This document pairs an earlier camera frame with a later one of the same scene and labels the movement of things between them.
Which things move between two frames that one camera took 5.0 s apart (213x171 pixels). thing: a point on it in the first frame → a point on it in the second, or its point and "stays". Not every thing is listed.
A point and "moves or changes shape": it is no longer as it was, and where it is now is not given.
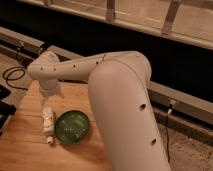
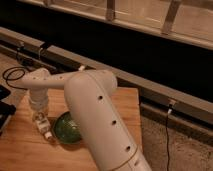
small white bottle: (48, 123) moves or changes shape
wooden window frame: (186, 21) stays
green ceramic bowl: (71, 127) stays
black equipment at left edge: (6, 109) stays
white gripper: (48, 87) → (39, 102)
